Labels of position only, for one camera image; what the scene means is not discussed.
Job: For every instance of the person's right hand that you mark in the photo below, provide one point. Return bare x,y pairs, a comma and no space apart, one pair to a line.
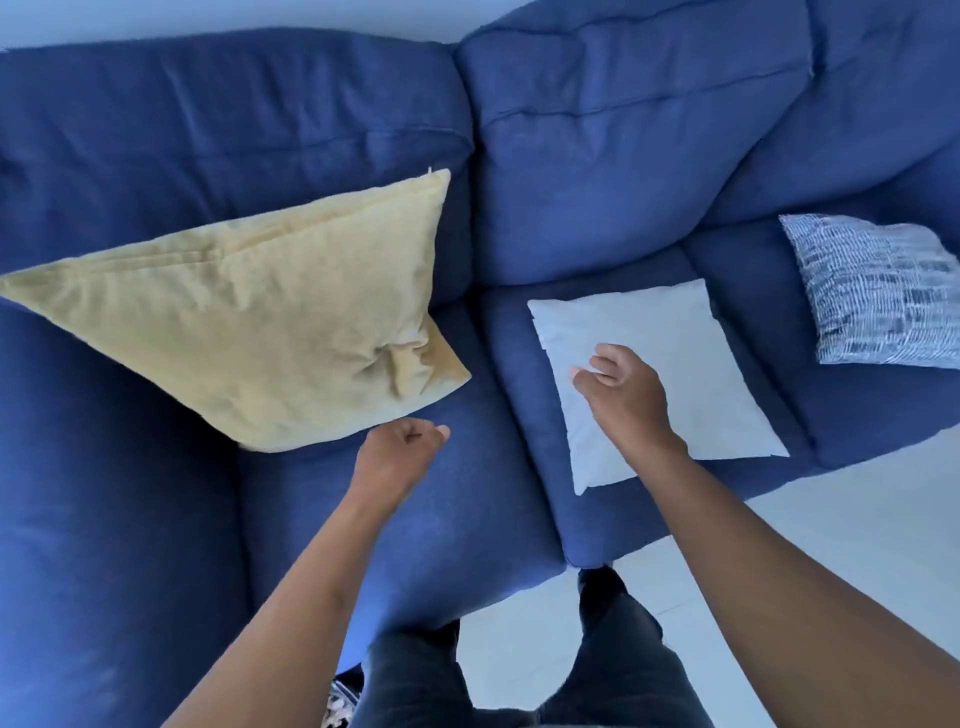
626,412

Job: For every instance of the person's left hand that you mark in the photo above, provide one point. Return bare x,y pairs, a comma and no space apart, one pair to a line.
394,461

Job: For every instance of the person's right thumb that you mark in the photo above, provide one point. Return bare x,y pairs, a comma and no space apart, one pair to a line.
586,377

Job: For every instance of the person's left thumb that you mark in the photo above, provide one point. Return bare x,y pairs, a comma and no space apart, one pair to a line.
441,433

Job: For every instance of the person's left forearm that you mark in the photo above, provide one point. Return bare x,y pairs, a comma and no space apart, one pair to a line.
300,600

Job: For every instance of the person's right forearm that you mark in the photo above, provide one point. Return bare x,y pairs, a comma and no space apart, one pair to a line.
780,592

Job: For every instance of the white pillow insert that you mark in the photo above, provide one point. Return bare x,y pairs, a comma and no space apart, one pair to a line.
675,337

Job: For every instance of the yellow square cushion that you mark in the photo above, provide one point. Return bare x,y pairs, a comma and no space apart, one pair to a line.
285,315

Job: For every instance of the blue fabric sofa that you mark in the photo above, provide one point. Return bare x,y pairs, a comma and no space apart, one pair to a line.
600,172

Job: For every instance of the dark trousers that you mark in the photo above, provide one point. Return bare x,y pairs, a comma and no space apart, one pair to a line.
622,660

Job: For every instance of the black white patterned fabric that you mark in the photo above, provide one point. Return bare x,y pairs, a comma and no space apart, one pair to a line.
341,701

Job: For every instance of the blue white patterned cushion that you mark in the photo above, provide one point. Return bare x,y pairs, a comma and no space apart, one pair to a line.
877,292

